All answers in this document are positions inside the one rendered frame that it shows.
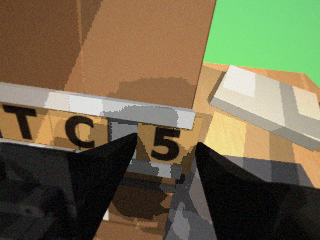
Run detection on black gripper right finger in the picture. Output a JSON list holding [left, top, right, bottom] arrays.
[[195, 142, 320, 240]]

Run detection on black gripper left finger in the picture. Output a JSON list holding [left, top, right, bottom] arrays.
[[0, 133, 138, 240]]

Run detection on grey flat rectangular box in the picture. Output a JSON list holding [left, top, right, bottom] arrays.
[[209, 65, 320, 150]]

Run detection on white paper ticket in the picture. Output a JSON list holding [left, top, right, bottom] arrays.
[[103, 207, 109, 220]]

